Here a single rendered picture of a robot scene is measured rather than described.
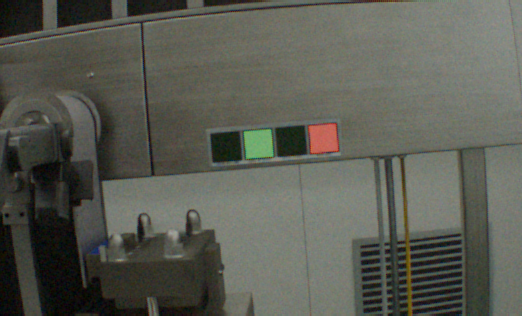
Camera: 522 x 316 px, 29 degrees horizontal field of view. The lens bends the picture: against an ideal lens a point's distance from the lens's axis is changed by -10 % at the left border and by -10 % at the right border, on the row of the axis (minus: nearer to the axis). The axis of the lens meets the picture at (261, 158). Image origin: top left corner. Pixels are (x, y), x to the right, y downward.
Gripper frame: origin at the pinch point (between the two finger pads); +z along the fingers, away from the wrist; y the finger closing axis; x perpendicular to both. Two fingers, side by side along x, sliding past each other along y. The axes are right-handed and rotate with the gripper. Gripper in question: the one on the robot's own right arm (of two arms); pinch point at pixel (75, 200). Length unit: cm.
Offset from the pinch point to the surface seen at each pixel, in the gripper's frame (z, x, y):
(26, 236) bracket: -4.0, -7.4, -8.5
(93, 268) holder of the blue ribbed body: 3.5, -11.0, 2.1
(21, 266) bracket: -1.8, -12.1, -10.3
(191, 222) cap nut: 29.0, 5.2, 16.3
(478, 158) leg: 42, 18, 75
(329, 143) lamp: 25, 17, 43
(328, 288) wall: 265, 56, 43
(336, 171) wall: 245, 99, 49
